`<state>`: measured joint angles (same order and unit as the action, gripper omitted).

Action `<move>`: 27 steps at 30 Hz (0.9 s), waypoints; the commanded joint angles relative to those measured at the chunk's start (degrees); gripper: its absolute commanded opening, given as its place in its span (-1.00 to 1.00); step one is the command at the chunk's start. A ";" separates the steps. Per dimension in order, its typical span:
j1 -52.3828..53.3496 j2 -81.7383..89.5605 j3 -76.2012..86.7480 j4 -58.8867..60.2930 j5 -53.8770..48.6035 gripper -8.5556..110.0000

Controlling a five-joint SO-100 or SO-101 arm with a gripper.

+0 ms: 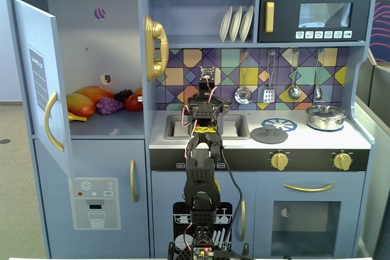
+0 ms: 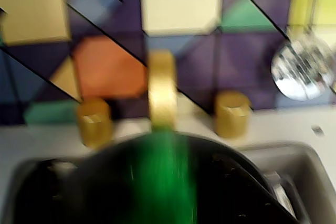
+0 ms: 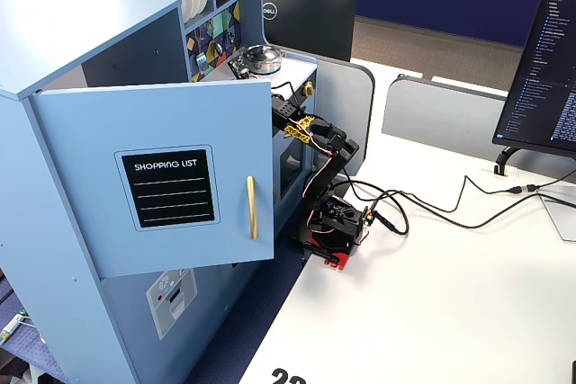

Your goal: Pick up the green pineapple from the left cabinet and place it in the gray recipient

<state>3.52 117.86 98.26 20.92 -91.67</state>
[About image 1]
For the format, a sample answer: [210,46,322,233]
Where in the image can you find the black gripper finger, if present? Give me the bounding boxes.
[187,95,200,113]
[214,97,232,114]

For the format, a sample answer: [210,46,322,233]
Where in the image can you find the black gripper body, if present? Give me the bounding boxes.
[197,66,221,104]

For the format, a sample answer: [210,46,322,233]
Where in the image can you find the blue shopping list cabinet door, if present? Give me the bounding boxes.
[12,0,76,180]

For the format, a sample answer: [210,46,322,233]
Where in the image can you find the steel slotted toy spoon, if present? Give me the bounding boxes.
[234,49,253,105]

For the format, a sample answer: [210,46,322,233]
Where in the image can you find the gray sink basin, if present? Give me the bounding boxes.
[164,114,252,141]

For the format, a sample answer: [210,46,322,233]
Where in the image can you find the steel toy spatula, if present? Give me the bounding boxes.
[263,50,277,104]

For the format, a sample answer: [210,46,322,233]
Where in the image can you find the white toy plate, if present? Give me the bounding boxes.
[219,5,234,43]
[239,5,255,43]
[229,5,244,43]

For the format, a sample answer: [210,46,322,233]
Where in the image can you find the gray round sink lid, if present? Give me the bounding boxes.
[250,125,289,145]

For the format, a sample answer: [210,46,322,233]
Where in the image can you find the gold toy telephone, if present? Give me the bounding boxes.
[143,15,170,83]

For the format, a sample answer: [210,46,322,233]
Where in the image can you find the red toy apple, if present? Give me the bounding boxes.
[124,93,144,112]

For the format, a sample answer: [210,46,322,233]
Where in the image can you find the dark toy grapes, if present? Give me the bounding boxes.
[114,89,134,104]

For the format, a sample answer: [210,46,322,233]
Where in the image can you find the steel toy ladle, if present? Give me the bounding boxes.
[288,49,302,100]

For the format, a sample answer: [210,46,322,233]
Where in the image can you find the gold stove knob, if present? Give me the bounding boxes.
[270,151,290,171]
[332,151,352,172]

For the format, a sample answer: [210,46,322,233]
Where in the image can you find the purple toy grapes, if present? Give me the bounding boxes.
[96,97,125,116]

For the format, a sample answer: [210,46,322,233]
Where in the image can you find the large orange red mango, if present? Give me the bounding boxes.
[74,85,116,106]

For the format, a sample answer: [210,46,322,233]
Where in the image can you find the black toy microwave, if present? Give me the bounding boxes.
[257,0,373,43]

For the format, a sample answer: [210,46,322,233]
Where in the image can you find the blue toy kitchen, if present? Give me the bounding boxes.
[5,0,378,259]

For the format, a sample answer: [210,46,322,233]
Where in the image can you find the steel pot with lid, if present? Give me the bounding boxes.
[305,104,349,132]

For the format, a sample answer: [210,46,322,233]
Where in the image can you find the small orange yellow mango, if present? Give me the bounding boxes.
[66,93,97,117]

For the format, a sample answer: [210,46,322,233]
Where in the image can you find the yellow toy banana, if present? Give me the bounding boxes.
[67,111,88,123]

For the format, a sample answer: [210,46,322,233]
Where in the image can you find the robot controller board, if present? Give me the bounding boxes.
[191,245,215,260]

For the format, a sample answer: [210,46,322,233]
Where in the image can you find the gray desk divider panel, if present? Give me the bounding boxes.
[354,49,390,260]

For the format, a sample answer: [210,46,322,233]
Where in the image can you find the black usb cable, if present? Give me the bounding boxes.
[217,142,246,255]

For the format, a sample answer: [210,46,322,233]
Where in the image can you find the gold microwave handle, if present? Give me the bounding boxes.
[264,1,275,33]

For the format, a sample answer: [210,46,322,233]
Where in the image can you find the gold freezer door handle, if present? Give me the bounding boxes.
[129,158,140,203]

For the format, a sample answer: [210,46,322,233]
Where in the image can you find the gold dishwasher handle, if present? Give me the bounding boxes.
[238,200,247,242]

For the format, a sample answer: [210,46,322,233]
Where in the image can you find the gold oven handle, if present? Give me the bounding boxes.
[283,182,336,193]

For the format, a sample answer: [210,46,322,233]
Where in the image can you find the gold cabinet door handle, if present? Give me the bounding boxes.
[44,91,66,153]

